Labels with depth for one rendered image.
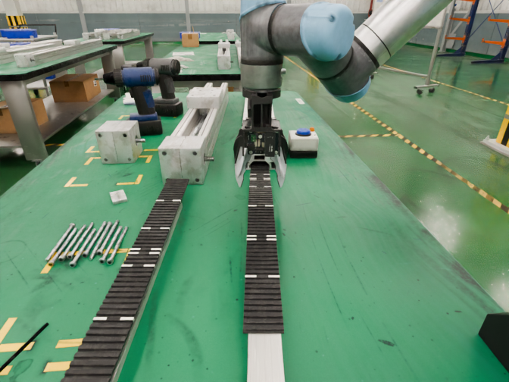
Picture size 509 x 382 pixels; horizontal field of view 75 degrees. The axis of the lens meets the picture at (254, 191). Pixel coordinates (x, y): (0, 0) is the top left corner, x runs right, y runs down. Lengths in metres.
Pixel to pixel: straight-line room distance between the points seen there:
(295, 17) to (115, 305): 0.47
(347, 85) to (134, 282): 0.47
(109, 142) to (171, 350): 0.66
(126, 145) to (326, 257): 0.63
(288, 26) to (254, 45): 0.08
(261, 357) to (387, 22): 0.53
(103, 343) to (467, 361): 0.44
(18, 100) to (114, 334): 2.74
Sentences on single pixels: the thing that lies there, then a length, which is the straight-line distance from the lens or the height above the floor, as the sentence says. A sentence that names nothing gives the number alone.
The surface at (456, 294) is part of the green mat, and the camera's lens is 0.61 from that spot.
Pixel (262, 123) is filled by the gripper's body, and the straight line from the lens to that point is 0.60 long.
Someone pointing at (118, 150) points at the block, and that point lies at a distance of 1.00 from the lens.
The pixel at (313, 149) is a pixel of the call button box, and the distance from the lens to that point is 0.98.
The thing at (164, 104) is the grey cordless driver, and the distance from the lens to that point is 1.43.
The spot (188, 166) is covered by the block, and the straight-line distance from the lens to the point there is 0.82.
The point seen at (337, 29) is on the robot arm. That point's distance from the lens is 0.52.
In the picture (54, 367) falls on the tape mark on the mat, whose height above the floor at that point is 0.78.
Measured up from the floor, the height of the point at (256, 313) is 0.81.
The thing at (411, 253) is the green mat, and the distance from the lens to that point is 0.66.
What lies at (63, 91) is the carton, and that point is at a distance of 4.64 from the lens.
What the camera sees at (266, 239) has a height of 0.81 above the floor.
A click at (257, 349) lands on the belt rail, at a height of 0.81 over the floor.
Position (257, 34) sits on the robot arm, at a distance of 0.58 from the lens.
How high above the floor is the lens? 1.15
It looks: 28 degrees down
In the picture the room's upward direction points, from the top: straight up
